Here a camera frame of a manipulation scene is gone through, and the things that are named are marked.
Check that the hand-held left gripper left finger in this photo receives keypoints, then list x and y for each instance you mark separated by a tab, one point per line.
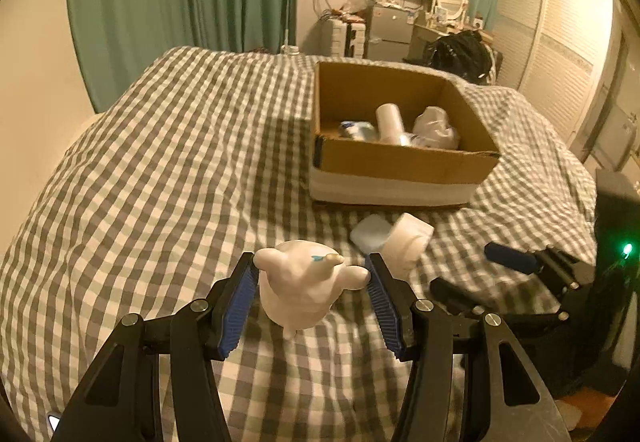
235	312

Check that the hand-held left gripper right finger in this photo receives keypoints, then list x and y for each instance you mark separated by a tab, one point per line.
385	312

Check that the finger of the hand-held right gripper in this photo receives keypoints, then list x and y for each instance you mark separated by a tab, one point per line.
452	294
510	257

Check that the white round container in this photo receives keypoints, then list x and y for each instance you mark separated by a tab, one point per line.
407	242

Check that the white plush toy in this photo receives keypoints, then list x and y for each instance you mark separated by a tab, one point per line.
300	287

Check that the brown cardboard box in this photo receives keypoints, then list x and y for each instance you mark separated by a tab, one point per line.
400	167

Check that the clear plastic bag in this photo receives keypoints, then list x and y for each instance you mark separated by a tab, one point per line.
355	2
435	127

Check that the white spray can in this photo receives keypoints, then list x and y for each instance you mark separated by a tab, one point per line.
390	122

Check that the grey white checked blanket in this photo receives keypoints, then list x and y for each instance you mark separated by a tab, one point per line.
150	172

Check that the black bag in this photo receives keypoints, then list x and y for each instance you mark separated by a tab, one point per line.
457	55

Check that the white louvred wardrobe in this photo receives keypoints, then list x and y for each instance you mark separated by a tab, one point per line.
560	47

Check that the white dressing table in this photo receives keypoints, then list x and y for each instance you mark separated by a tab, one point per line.
417	35

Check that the grey small fridge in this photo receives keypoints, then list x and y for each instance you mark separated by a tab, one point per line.
390	30

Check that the white ribbed suitcase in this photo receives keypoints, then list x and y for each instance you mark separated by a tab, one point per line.
350	37

